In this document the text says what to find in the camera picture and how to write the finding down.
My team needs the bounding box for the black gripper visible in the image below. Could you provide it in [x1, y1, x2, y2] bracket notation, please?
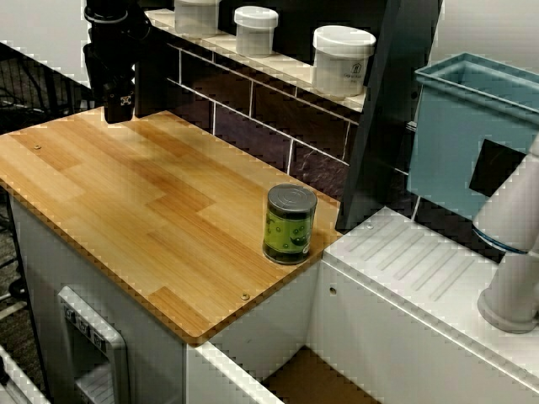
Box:
[83, 41, 138, 125]

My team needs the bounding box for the green labelled tin can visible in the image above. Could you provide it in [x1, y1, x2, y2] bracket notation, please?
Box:
[261, 183, 318, 266]

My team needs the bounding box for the white sink unit with drainboard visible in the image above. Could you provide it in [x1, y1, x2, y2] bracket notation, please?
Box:
[184, 205, 539, 404]

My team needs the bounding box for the wooden countertop board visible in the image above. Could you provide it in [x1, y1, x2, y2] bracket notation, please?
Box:
[0, 106, 344, 348]

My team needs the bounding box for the white translucent lidded jar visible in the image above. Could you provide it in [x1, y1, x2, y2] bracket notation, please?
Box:
[173, 0, 221, 37]

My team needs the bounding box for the dark tile backsplash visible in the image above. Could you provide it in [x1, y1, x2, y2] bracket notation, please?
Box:
[165, 40, 422, 222]

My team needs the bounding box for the medium white lidded jar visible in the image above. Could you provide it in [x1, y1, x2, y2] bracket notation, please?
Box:
[233, 6, 280, 59]

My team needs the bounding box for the cream tiled shelf ledge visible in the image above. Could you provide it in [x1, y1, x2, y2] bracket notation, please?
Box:
[144, 8, 368, 114]

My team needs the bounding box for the white toy kitchen cabinet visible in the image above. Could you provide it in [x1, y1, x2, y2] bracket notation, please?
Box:
[7, 188, 322, 404]

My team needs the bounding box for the large white printed jar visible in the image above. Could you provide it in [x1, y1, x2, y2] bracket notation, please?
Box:
[312, 24, 377, 99]

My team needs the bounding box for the grey dispenser panel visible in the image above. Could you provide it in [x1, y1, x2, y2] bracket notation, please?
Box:
[56, 285, 130, 404]

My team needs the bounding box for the blue plastic bin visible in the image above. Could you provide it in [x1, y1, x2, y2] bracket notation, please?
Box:
[407, 51, 539, 254]

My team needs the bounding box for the white toy faucet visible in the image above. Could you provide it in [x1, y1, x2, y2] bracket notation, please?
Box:
[470, 134, 539, 336]

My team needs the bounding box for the black wire rack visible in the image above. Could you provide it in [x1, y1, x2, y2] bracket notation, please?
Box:
[0, 40, 99, 132]

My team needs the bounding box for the dark grey upright post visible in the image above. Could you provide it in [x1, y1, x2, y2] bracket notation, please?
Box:
[338, 0, 446, 232]

